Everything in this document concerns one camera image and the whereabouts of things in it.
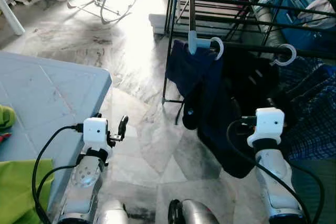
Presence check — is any blue plaid garment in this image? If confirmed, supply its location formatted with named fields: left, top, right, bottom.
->
left=278, top=56, right=336, bottom=162

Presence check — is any blue bag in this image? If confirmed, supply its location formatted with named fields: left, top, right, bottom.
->
left=273, top=0, right=336, bottom=51

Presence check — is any silver left robot leg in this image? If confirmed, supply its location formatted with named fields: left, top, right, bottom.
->
left=93, top=199, right=130, bottom=224

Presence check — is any silver robot leg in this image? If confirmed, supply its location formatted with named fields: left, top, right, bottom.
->
left=93, top=199, right=130, bottom=224
left=167, top=198, right=221, bottom=224

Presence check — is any navy blue garment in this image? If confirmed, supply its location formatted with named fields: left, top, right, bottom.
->
left=165, top=39, right=227, bottom=131

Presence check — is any pale blue rack corner joint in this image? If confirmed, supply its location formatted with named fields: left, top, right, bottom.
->
left=187, top=30, right=212, bottom=56

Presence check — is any white cloth bundle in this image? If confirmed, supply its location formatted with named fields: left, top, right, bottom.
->
left=303, top=0, right=336, bottom=29

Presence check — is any dark green sofa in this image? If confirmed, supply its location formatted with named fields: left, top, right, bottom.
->
left=290, top=156, right=336, bottom=224

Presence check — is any lime green cloth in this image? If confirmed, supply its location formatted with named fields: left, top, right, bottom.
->
left=0, top=158, right=55, bottom=224

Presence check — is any silver right robot leg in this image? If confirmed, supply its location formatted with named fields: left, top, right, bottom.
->
left=167, top=198, right=221, bottom=224

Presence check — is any slatted wooden rack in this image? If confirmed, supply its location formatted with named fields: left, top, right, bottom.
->
left=150, top=0, right=253, bottom=38

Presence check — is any black clothes drying rack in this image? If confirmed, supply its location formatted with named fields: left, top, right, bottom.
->
left=162, top=0, right=336, bottom=126

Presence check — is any white pipe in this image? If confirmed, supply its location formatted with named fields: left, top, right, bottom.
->
left=0, top=0, right=25, bottom=36

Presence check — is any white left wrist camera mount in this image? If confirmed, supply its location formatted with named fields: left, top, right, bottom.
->
left=82, top=118, right=111, bottom=156

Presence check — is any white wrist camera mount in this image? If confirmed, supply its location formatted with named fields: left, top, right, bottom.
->
left=247, top=108, right=286, bottom=148
left=82, top=118, right=111, bottom=156

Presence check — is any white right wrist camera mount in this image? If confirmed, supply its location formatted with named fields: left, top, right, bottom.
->
left=247, top=108, right=286, bottom=148

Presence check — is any black left camera cable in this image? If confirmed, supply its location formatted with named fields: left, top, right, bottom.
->
left=31, top=123, right=85, bottom=224

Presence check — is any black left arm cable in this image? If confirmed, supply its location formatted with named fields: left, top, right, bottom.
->
left=34, top=163, right=80, bottom=204

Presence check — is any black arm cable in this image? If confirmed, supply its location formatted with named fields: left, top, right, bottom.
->
left=289, top=161, right=325, bottom=224
left=34, top=163, right=80, bottom=204

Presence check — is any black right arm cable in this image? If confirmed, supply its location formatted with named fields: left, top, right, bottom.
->
left=289, top=161, right=325, bottom=224

